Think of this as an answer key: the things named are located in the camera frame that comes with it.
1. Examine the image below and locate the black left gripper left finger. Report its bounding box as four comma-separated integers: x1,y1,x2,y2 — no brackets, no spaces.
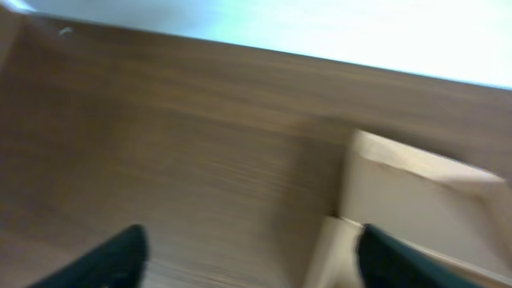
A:
29,224,149,288

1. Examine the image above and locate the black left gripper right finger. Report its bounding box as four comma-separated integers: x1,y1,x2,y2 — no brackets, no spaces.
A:
356,224,478,288

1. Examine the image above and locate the brown cardboard box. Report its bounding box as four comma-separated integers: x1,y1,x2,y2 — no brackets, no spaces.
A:
305,130,511,287

